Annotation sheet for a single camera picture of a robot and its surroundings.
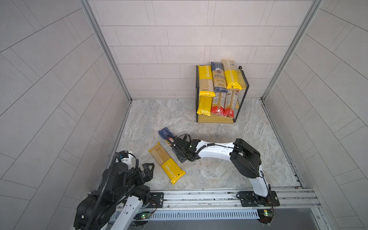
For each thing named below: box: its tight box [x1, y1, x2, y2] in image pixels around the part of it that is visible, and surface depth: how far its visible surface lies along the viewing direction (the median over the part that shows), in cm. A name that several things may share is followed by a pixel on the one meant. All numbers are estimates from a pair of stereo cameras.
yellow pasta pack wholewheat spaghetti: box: [197, 64, 216, 97], surface depth 80 cm
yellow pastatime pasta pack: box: [148, 141, 187, 185], surface depth 83 cm
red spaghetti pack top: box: [210, 86, 229, 116], surface depth 89 cm
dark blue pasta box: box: [158, 126, 175, 150], surface depth 93 cm
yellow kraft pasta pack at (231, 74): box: [221, 59, 243, 91], surface depth 82 cm
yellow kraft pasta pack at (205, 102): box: [196, 91, 216, 117], surface depth 88 cm
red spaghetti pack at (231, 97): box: [223, 89, 240, 119], surface depth 89 cm
